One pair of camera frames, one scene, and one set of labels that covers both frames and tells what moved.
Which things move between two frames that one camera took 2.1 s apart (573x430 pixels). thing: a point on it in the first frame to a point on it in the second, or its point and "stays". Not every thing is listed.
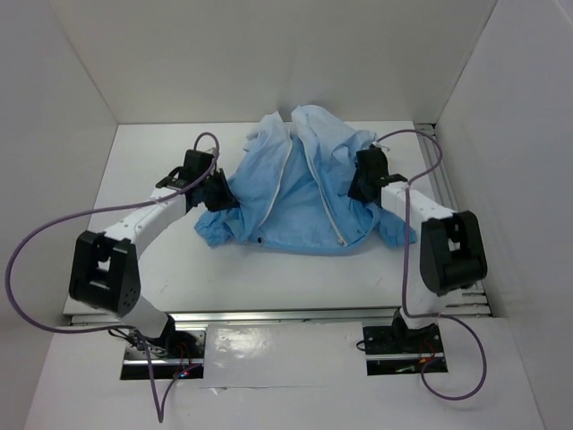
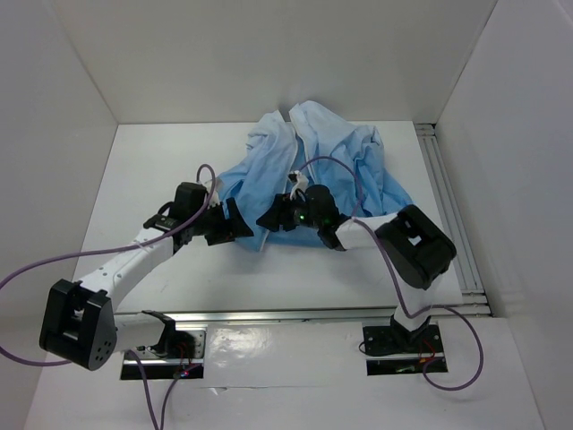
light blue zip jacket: (293, 189) stays
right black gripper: (354, 191) to (275, 215)
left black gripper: (226, 199) to (237, 227)
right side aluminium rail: (473, 303) stays
